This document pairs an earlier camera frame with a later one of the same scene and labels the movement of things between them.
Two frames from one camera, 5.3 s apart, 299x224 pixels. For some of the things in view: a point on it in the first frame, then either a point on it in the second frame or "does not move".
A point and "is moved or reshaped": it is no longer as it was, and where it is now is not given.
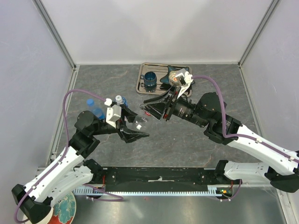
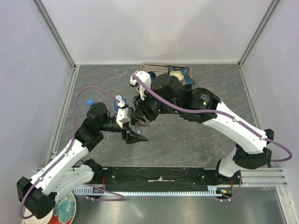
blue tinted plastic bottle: x=98 y=112 is moved or reshaped
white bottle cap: x=118 y=98 does not move
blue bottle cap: x=90 y=102 does not move
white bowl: x=46 y=219 does not move
